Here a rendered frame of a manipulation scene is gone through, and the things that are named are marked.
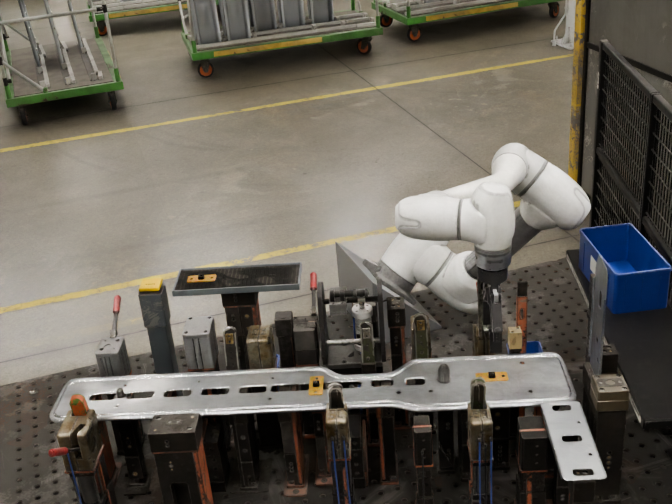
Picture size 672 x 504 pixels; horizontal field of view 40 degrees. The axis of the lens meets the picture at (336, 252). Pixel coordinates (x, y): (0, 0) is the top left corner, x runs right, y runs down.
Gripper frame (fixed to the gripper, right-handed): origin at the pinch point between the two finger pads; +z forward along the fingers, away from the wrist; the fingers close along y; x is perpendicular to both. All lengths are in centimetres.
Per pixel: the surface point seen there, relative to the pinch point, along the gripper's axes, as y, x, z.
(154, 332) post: -31, -96, 13
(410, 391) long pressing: 4.5, -21.7, 13.6
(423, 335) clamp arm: -14.4, -16.9, 8.6
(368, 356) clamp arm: -11.8, -32.4, 12.8
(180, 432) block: 21, -79, 11
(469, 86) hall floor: -582, 58, 112
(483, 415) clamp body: 21.8, -4.9, 9.2
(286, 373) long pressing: -7, -55, 14
